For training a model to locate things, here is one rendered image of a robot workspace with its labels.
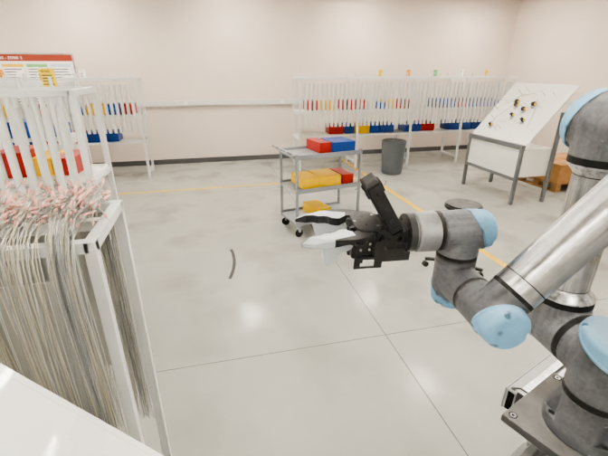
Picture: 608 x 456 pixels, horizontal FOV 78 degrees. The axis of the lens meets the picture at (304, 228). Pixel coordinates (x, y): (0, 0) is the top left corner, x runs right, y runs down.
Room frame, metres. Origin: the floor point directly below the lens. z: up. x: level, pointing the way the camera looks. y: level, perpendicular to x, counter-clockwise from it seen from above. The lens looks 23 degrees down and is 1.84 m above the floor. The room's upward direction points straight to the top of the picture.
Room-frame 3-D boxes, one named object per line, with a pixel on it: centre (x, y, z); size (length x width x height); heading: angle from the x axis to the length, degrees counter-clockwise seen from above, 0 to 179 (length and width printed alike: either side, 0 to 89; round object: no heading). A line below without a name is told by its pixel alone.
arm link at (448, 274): (0.64, -0.30, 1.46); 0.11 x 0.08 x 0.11; 8
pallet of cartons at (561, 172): (6.45, -4.55, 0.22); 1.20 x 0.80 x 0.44; 106
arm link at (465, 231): (0.66, -0.30, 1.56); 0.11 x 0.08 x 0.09; 98
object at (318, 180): (4.45, -0.13, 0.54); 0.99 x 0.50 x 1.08; 115
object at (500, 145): (5.93, -3.25, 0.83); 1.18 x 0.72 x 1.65; 14
